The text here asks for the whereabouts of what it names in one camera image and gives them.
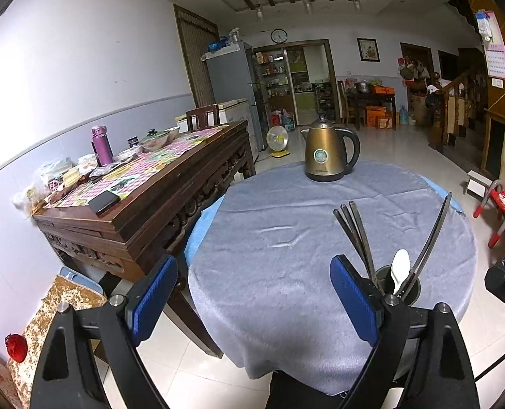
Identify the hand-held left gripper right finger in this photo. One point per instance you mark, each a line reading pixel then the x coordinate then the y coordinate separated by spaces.
pixel 354 302

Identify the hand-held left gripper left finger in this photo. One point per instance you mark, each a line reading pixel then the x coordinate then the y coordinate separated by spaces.
pixel 152 302

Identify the white spoon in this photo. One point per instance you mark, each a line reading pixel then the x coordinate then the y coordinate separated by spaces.
pixel 400 264

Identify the metal utensil holder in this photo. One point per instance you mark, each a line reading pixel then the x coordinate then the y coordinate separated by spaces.
pixel 416 294

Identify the light blue stool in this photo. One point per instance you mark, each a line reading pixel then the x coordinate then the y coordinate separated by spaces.
pixel 82 279

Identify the round table with grey cloth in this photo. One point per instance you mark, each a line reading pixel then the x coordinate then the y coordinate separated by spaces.
pixel 286 264

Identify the blue table cover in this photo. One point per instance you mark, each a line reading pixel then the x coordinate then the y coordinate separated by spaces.
pixel 201 230

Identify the carved wooden side table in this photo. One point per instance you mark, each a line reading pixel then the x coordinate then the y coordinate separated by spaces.
pixel 158 213

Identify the gold floral cushion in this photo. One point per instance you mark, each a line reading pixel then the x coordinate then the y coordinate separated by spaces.
pixel 56 306

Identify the person's dark clothing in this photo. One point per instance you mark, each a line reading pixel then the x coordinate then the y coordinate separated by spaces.
pixel 303 394

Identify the black phone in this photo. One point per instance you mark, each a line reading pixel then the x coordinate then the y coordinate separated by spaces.
pixel 104 202

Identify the white step stool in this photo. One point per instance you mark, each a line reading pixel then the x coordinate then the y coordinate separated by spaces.
pixel 478 183

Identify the patterned checked tablecloth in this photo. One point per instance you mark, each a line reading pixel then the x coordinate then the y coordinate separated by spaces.
pixel 150 166

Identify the red ornament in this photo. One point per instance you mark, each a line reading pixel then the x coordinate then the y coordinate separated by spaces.
pixel 15 348

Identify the bronze electric kettle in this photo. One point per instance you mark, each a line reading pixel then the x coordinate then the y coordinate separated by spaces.
pixel 324 153

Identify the pile of snack bags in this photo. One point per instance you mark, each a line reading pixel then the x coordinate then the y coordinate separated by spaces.
pixel 52 179

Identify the small dark jar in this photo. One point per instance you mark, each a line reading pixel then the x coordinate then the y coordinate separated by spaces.
pixel 133 143

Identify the purple bottle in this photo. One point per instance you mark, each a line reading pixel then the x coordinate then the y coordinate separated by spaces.
pixel 102 149

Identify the bowl with green lid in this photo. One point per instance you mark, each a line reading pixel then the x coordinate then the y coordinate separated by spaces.
pixel 154 140

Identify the small electric fan heater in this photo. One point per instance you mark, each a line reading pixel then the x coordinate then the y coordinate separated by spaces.
pixel 278 139

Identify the wooden staircase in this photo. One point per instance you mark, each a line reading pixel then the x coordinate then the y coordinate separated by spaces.
pixel 461 110

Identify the stack of orange cartons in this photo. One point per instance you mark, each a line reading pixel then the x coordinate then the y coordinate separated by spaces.
pixel 380 117

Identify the blue water jug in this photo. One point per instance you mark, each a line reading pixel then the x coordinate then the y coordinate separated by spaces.
pixel 288 122

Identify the clear water jug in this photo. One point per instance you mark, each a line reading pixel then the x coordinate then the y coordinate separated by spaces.
pixel 404 116

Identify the dark wooden chair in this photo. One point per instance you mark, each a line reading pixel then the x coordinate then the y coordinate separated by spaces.
pixel 344 106

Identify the dark wooden table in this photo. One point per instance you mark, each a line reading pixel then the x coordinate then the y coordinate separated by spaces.
pixel 371 99

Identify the white chest freezer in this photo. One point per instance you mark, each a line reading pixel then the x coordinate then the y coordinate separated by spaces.
pixel 235 113

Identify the orange box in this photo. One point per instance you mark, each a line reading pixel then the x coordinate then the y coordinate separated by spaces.
pixel 383 90

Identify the metal basin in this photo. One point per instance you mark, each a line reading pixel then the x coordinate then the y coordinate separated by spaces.
pixel 363 87

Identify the kitchen doorway with shelves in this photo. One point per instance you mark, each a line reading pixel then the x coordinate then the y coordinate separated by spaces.
pixel 303 76

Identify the grey refrigerator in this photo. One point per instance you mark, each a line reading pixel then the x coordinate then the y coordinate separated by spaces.
pixel 231 81

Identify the brown wooden door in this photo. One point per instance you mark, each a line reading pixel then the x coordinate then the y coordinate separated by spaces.
pixel 197 59

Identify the wall calendar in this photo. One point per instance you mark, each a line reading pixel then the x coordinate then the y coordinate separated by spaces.
pixel 497 59

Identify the framed wall picture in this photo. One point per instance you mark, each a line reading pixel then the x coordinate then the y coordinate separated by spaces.
pixel 368 50

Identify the round wall clock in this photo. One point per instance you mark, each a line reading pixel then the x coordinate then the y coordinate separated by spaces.
pixel 278 35

